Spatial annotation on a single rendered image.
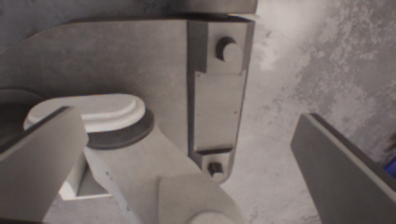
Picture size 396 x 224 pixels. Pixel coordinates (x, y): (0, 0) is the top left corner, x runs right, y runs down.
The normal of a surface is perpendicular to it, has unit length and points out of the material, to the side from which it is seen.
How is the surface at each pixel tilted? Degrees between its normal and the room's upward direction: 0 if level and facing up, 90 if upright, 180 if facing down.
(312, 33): 0
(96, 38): 0
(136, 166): 90
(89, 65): 0
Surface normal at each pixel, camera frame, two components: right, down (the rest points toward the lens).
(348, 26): 0.18, 0.52
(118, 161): 0.02, -0.85
